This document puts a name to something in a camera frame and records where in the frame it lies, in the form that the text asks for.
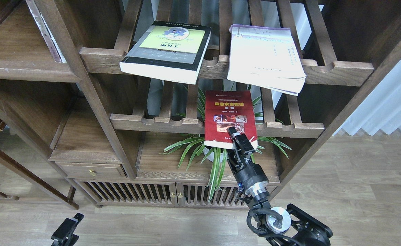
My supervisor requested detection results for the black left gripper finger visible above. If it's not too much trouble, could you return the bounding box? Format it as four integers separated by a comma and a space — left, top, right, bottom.
51, 213, 84, 246

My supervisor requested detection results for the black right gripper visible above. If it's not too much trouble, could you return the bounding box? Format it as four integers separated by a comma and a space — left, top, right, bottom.
227, 127, 269, 192

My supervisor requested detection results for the red paperback book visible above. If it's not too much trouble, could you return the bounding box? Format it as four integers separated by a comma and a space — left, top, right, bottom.
205, 90, 258, 149

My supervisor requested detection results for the white purple paperback book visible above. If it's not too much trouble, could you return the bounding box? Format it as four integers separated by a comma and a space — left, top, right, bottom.
227, 24, 306, 96

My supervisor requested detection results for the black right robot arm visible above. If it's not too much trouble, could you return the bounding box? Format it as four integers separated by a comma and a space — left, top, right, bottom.
227, 127, 333, 246

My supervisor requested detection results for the white plant pot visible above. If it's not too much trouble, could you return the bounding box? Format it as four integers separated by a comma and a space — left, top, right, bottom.
203, 146, 227, 162

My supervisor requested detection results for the brass drawer knob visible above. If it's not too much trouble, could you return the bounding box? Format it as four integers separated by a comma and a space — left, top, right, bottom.
89, 169, 97, 176

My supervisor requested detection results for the dark wooden side furniture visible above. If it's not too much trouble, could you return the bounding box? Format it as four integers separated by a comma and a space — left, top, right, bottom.
0, 119, 79, 209

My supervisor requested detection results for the dark wooden bookshelf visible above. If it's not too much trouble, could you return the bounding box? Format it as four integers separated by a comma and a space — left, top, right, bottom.
0, 0, 401, 208

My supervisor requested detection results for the yellow grey thick book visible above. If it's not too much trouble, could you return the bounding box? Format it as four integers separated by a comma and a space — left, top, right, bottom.
120, 20, 211, 84

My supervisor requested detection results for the white pleated curtain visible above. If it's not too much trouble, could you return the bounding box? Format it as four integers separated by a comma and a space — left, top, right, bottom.
336, 60, 401, 135

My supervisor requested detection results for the white upright book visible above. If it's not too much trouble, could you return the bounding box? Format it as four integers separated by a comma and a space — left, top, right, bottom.
26, 0, 66, 63

